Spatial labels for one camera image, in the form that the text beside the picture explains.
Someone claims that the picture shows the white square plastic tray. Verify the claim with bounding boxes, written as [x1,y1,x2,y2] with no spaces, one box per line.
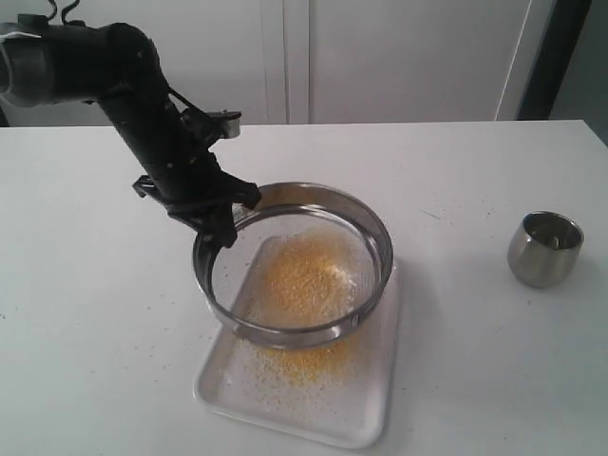
[193,268,400,449]

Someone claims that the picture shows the round steel mesh sieve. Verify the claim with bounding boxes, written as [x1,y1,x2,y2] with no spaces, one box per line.
[192,182,393,350]

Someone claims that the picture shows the small steel cup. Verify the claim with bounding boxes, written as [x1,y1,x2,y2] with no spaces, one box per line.
[507,211,584,289]

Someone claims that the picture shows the yellow and white grain mix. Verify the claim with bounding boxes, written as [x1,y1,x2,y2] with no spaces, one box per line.
[213,232,376,419]

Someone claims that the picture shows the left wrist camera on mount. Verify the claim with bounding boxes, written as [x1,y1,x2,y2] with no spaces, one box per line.
[181,108,242,147]

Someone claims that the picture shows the white cabinet with doors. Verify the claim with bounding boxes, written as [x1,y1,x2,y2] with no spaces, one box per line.
[0,0,557,127]

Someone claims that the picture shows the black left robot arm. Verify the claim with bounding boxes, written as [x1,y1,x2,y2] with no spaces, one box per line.
[1,14,261,248]

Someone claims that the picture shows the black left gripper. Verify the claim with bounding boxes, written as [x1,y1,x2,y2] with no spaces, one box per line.
[102,89,260,248]

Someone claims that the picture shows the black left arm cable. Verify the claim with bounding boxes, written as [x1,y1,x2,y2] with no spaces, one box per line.
[45,0,82,25]

